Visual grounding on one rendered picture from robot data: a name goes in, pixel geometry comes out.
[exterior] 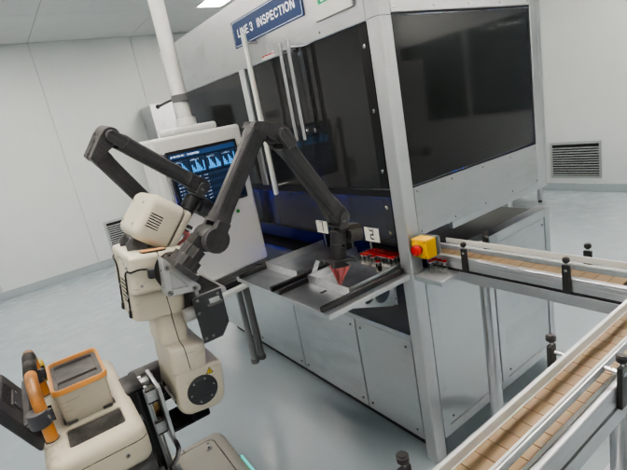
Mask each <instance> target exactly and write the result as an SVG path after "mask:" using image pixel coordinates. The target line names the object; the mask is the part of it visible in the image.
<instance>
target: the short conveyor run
mask: <svg viewBox="0 0 627 470"><path fill-rule="evenodd" d="M482 235H483V236H484V237H483V238H482V242H474V241H468V240H461V239H454V238H447V237H446V242H450V243H443V242H441V243H440V248H441V252H440V254H439V255H436V256H433V257H431V258H430V259H432V258H434V257H436V258H437V259H439V258H441V259H442V260H443V259H446V260H447V264H448V270H456V271H460V273H461V277H459V278H457V279H456V280H458V281H463V282H467V283H474V284H478V285H483V286H487V287H492V288H495V289H499V290H504V291H508V292H512V293H516V294H520V295H525V296H529V297H536V298H540V299H545V300H548V301H553V302H557V303H562V304H565V305H569V306H574V307H578V308H582V309H586V310H590V311H598V312H602V313H606V314H610V313H611V312H613V311H614V310H615V309H616V308H617V307H618V306H619V305H620V304H621V303H622V302H624V301H625V300H626V299H627V262H621V261H615V260H608V259H602V258H594V257H592V251H589V249H591V248H592V245H591V244H590V243H589V242H586V243H584V248H585V249H586V250H584V251H583V256H575V255H569V254H561V253H554V252H548V251H541V250H535V249H527V248H521V247H514V246H507V245H501V244H494V243H490V240H489V238H487V236H488V235H489V234H488V231H483V233H482ZM453 243H457V244H453ZM458 244H460V245H458ZM467 245H469V246H467ZM471 246H476V247H471ZM477 247H481V248H477ZM490 249H494V250H490ZM496 250H500V251H496ZM502 251H507V252H502ZM508 252H513V253H508ZM514 253H518V254H514ZM520 254H525V255H520ZM527 255H531V256H527ZM539 256H544V257H539ZM545 257H550V258H556V259H550V258H545ZM557 259H562V260H557ZM570 261H575V262H570ZM576 262H581V263H583V264H581V263H576ZM594 265H600V266H606V267H600V266H594ZM607 267H612V268H619V269H626V270H619V269H612V268H607Z"/></svg>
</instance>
